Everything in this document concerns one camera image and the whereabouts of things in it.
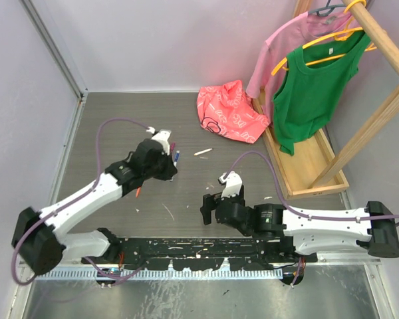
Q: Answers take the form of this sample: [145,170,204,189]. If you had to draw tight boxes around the wooden clothes rack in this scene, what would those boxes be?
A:
[263,1,399,199]

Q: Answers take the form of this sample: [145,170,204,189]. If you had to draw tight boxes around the green tank top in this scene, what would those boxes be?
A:
[273,31,370,156]

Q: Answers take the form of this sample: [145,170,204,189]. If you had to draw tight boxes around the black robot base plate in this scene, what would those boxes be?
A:
[81,236,317,272]

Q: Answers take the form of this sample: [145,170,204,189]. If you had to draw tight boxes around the aluminium corner profile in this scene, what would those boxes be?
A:
[19,0,89,100]

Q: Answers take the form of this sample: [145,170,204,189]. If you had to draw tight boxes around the orange ballpoint pen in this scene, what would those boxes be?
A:
[135,187,141,198]

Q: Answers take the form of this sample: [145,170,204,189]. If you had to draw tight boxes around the grey hanger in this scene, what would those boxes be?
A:
[308,0,345,17]

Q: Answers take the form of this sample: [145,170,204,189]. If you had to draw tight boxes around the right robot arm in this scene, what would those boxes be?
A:
[200,190,399,262]

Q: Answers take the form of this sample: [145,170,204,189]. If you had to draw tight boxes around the pink t-shirt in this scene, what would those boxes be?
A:
[245,9,358,117]

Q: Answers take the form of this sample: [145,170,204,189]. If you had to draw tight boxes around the yellow hanger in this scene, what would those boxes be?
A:
[272,0,378,76]

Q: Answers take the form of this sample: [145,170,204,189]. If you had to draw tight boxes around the white yellow-tipped pen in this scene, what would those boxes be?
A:
[194,148,213,156]

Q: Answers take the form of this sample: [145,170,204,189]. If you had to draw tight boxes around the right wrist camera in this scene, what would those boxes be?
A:
[218,171,242,198]

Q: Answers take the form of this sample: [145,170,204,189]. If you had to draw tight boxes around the white cable duct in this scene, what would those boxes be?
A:
[37,266,283,281]

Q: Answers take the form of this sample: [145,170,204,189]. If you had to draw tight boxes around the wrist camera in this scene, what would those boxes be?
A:
[152,129,172,156]
[218,171,242,198]

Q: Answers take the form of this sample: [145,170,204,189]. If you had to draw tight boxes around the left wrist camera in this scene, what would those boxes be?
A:
[152,129,172,156]

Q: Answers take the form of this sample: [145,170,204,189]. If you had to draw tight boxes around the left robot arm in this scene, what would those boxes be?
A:
[11,130,177,276]

